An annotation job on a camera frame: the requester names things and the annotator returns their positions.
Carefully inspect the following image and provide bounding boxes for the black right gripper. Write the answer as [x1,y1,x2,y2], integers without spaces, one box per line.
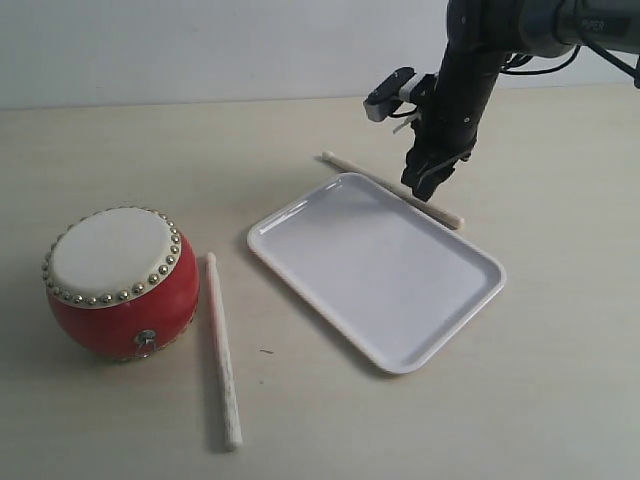
[401,45,500,202]

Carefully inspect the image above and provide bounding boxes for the white drumstick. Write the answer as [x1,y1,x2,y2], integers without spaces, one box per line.
[205,252,243,451]
[316,151,465,230]

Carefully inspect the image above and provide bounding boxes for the white plastic tray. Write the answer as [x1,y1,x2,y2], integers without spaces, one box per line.
[246,173,507,375]

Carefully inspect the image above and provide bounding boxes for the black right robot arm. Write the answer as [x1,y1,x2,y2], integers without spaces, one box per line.
[401,1,639,201]

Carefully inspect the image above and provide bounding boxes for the red small drum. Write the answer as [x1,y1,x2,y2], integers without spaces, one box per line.
[41,205,200,361]

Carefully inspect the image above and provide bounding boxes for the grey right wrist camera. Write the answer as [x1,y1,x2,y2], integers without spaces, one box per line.
[363,66,416,123]

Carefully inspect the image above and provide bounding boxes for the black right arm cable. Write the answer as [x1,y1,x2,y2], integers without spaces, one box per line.
[499,42,640,90]

